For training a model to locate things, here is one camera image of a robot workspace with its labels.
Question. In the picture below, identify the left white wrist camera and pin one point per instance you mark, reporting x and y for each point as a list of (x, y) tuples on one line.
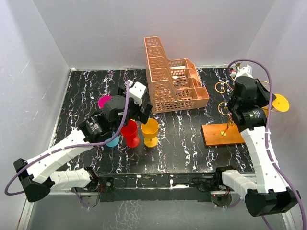
[(136, 91)]

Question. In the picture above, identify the black front mounting rail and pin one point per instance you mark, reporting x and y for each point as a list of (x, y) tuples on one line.
[(152, 187)]

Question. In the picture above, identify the magenta plastic wine glass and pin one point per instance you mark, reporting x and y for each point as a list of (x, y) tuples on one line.
[(103, 100)]

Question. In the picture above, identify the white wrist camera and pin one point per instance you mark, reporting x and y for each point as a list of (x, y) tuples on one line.
[(136, 91), (245, 71)]

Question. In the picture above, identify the yellow plastic wine glass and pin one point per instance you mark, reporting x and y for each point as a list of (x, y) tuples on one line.
[(279, 103)]

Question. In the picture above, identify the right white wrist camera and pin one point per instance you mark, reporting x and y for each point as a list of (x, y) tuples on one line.
[(245, 71)]

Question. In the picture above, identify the blue plastic wine glass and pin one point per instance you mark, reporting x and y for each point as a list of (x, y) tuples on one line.
[(112, 143)]

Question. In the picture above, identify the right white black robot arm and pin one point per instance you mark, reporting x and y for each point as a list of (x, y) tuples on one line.
[(270, 194)]

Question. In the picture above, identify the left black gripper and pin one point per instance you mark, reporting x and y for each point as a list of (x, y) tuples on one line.
[(142, 116)]

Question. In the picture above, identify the peach plastic file organizer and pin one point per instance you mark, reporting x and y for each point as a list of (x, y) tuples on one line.
[(174, 85)]

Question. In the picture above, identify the gold wire wooden glass rack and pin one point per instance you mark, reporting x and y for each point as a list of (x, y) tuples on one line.
[(220, 135)]

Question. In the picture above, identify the orange yellow wine glass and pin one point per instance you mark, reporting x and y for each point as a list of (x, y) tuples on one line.
[(150, 131)]

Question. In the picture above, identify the red plastic wine glass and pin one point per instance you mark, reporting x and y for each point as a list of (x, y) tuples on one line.
[(130, 134)]

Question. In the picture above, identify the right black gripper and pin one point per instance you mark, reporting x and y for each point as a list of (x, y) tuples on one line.
[(264, 95)]

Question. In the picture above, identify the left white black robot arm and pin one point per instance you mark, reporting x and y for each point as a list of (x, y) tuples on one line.
[(40, 175)]

